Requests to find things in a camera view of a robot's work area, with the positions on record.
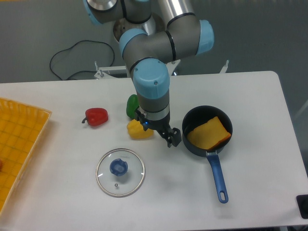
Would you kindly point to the red toy bell pepper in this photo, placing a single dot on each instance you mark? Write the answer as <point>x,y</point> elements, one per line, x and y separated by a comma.
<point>95,116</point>

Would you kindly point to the black device at table edge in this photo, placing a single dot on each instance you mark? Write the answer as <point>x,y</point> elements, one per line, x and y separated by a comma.
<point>302,201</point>

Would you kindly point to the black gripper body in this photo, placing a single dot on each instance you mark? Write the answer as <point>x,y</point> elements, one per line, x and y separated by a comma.
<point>158,121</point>

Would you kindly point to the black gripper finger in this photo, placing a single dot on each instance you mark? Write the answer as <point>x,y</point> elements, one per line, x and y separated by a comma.
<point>174,137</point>
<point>167,136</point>

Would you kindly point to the yellow toy bell pepper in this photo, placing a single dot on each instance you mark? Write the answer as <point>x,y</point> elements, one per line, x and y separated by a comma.
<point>136,131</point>

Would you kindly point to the yellow woven tray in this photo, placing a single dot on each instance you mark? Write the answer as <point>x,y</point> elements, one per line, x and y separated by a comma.
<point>21,126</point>

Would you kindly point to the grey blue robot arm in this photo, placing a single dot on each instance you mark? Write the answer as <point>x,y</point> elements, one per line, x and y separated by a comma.
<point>146,55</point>

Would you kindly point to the glass lid blue knob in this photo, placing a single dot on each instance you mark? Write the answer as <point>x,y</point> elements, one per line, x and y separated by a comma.
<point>120,172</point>

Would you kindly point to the dark pot blue handle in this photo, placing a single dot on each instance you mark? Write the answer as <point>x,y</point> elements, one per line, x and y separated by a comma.
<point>198,116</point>

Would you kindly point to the green toy bell pepper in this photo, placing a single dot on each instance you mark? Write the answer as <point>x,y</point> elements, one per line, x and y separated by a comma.
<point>132,105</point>

